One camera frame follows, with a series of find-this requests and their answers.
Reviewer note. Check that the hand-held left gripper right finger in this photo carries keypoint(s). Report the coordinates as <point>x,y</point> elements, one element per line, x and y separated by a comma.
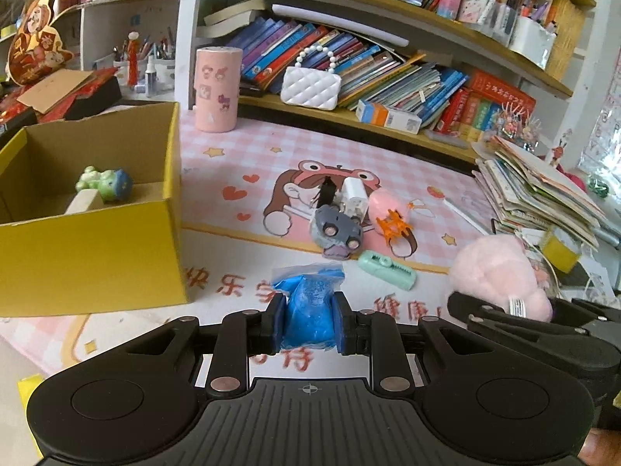
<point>342,325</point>

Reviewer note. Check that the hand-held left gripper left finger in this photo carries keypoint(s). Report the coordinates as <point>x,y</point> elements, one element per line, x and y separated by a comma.
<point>277,325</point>

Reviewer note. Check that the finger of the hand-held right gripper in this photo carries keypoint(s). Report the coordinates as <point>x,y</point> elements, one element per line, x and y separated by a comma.
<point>475,307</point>
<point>533,337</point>

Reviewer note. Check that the blue plastic bag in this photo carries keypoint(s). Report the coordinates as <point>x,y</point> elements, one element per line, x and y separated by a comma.
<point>310,310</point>

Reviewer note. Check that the large pink fluffy plush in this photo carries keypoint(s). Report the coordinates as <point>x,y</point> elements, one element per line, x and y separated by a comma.
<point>495,272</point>

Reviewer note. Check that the orange hair claw clip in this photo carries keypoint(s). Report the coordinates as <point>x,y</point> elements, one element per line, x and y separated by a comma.
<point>394,227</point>

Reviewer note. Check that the white charger plug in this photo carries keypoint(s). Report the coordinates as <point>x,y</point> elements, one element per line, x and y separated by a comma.
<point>354,199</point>

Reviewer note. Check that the small pink plush toy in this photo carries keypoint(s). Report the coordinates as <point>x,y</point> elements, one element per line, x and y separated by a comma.
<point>383,204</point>

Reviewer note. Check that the yellow cardboard box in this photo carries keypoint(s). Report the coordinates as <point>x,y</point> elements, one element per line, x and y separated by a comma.
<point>87,257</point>

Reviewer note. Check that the stack of paper booklets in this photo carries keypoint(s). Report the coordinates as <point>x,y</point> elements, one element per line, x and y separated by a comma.
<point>533,194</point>

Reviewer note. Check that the shiny green ornament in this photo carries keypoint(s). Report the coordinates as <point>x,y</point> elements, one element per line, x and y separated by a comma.
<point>598,187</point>

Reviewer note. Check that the pink printed desk mat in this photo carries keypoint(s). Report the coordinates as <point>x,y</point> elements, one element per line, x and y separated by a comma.
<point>242,155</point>

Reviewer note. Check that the colourful hair accessories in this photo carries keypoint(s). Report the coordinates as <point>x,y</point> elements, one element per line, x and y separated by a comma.
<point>516,121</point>

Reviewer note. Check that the red boxed book set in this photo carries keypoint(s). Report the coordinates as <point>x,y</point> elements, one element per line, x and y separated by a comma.
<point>485,102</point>

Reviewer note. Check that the orange and white carton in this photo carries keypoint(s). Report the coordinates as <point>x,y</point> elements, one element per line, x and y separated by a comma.
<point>388,116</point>

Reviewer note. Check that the green toy figure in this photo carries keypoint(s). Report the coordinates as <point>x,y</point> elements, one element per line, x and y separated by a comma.
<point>109,184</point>

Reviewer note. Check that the wooden bookshelf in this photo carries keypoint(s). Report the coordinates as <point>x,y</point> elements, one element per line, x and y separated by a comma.
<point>271,103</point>

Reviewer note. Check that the pale wooden block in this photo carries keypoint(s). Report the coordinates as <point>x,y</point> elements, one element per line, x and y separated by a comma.
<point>85,201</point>

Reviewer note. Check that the pink cartoon cylinder container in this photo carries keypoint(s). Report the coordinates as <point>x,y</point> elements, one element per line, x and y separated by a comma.
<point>218,92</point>

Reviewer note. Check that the white pen holder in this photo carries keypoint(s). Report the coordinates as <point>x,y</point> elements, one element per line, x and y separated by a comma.
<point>531,41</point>

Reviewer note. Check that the row of leaning books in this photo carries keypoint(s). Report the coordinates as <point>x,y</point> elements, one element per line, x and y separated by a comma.
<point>339,53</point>

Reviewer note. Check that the white cup of pens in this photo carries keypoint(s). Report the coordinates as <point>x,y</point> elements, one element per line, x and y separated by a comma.
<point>165,73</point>

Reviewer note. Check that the small white bottle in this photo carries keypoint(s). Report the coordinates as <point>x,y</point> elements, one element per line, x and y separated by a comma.
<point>151,77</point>

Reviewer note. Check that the clear pen holder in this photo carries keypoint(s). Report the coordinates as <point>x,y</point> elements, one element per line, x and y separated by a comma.
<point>503,24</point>

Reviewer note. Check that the yellow woven panel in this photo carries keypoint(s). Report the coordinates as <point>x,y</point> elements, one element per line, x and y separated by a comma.
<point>567,34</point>

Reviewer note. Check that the red and black box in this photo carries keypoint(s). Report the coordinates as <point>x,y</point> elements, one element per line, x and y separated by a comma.
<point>97,94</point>

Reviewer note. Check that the pink pen holder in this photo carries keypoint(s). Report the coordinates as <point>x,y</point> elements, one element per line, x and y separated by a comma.
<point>473,12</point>

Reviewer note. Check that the red figure pen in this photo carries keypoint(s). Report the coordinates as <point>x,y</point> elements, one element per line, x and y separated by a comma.
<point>133,60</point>

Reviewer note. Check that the white paper roll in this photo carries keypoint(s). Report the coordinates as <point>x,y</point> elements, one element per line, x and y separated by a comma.
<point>339,22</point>

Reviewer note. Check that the flat stack of books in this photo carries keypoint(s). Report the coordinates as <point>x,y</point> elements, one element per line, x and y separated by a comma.
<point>233,17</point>

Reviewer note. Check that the brown cardboard sheet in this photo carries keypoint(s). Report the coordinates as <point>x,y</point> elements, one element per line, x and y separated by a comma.
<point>53,90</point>

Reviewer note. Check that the white side shelf unit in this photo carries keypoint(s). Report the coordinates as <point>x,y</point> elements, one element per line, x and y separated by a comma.
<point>106,24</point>

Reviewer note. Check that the red gold paper decoration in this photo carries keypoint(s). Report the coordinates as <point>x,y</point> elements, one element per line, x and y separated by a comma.
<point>39,48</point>

